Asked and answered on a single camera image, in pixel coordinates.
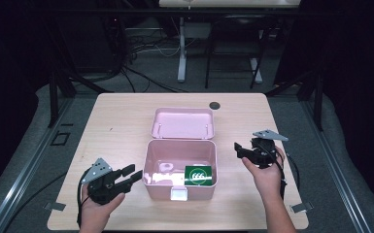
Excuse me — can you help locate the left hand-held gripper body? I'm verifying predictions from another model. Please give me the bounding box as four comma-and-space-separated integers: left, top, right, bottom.
81, 157, 127, 206

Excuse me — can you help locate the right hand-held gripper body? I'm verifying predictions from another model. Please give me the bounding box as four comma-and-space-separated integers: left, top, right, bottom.
251, 129, 289, 169

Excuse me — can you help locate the person's left hand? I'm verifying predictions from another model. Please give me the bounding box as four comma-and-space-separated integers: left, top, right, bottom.
80, 186, 126, 226

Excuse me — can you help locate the person's right hand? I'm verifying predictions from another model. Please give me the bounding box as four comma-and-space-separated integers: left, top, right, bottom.
242, 146, 287, 207

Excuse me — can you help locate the pink storage box with lid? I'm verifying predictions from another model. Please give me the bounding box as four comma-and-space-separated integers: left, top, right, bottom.
142, 107, 219, 202

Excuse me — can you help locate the green card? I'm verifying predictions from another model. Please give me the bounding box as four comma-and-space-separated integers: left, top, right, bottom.
184, 165, 214, 187

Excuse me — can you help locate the black chair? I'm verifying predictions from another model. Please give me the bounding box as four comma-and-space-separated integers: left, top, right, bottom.
204, 13, 275, 90

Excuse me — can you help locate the white desk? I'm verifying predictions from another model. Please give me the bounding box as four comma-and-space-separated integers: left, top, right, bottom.
158, 0, 303, 84

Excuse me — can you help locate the dark curtain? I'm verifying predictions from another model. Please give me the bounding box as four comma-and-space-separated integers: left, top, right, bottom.
275, 0, 374, 212
0, 0, 51, 202

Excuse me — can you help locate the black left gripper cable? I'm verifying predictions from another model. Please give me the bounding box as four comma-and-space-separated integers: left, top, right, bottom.
76, 167, 92, 228

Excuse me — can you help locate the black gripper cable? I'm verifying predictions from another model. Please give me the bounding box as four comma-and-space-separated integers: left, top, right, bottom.
277, 150, 301, 201
76, 167, 92, 228

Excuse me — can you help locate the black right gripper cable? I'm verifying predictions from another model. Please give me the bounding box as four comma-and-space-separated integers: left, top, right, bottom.
277, 150, 301, 201

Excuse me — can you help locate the grey metal table bracket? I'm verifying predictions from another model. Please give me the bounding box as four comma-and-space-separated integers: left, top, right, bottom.
43, 201, 67, 212
289, 201, 315, 214

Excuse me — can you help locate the black floor cable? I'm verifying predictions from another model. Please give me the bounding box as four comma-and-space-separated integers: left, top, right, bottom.
4, 173, 68, 232

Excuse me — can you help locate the aluminium floor rail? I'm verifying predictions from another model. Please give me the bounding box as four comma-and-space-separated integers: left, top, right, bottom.
0, 96, 76, 233
299, 99, 374, 233

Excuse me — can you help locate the black metal frame strut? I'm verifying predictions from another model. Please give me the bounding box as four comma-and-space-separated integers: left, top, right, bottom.
47, 69, 115, 129
264, 68, 325, 132

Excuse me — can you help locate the bundle of floor cables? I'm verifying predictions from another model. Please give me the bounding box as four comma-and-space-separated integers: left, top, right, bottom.
118, 18, 190, 95

